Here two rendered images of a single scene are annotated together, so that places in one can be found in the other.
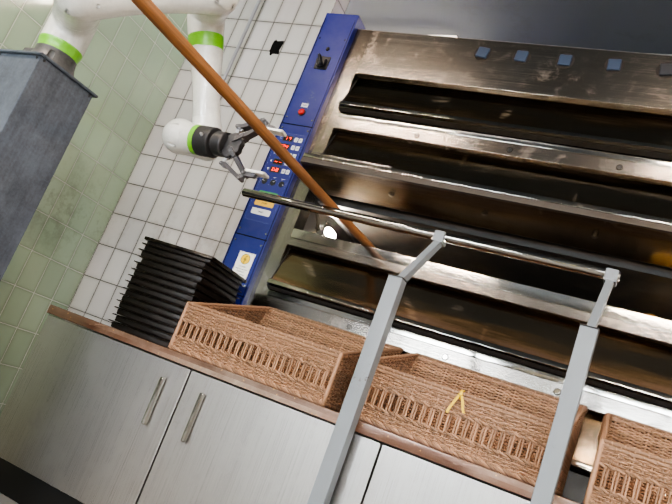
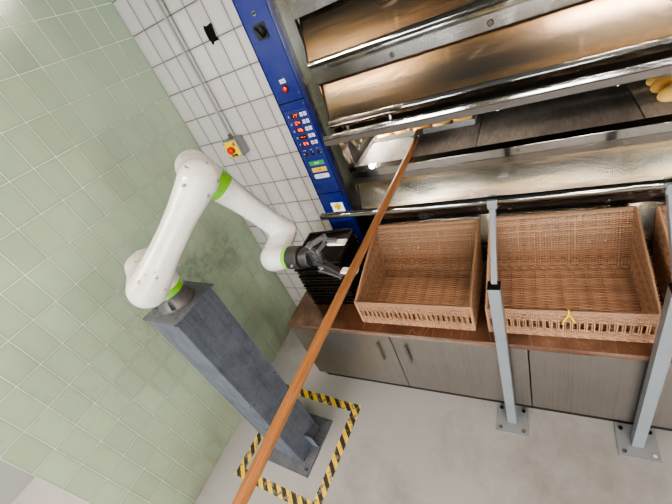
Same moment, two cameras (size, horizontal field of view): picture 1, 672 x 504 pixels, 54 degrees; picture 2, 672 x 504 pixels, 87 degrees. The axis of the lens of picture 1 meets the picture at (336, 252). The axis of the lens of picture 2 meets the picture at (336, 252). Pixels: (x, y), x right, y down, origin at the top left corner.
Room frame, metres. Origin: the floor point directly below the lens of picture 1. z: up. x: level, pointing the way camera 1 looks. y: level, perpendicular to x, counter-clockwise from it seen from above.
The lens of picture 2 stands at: (0.78, 0.13, 1.92)
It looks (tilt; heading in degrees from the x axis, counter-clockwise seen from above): 34 degrees down; 10
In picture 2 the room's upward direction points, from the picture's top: 25 degrees counter-clockwise
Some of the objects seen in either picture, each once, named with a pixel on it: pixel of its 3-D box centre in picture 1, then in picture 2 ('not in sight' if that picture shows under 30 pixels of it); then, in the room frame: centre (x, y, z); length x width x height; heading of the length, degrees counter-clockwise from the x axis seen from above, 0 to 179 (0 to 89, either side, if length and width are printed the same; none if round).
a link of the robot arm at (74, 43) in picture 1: (71, 26); (153, 274); (1.86, 0.98, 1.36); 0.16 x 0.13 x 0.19; 23
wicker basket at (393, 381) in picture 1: (471, 409); (560, 270); (1.87, -0.51, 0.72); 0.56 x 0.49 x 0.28; 64
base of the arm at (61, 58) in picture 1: (40, 62); (165, 294); (1.90, 1.03, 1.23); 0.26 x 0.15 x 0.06; 59
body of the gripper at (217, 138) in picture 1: (228, 145); (312, 257); (1.87, 0.41, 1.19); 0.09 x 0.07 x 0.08; 62
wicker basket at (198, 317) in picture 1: (291, 348); (418, 271); (2.14, 0.02, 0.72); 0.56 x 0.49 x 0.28; 63
